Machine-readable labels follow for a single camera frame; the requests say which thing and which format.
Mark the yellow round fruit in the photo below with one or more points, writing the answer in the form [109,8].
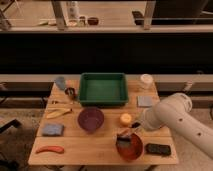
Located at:
[125,119]

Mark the white bottle on shelf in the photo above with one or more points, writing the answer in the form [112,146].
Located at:
[72,10]

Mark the purple bowl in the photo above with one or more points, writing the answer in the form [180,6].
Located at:
[90,119]

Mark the red bowl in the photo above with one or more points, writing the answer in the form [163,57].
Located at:
[134,151]

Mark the blue sponge cloth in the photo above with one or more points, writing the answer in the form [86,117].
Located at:
[52,130]

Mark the black rectangular sponge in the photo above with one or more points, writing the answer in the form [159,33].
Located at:
[158,149]

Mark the dark small cup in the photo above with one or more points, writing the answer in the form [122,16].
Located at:
[70,92]

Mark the green plastic tray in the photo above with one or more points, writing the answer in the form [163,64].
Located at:
[103,89]

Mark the black handled brush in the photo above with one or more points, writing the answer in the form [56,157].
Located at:
[124,138]

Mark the dark bowl on shelf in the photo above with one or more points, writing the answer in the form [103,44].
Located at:
[93,21]

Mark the blue grey cup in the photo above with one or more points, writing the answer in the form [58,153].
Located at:
[60,83]

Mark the yellow banana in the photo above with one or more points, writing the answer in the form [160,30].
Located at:
[57,113]

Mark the grey square cloth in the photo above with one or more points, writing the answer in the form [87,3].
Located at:
[144,101]

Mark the white round container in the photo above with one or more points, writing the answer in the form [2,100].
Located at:
[146,81]

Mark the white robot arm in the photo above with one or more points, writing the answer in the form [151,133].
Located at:
[173,112]

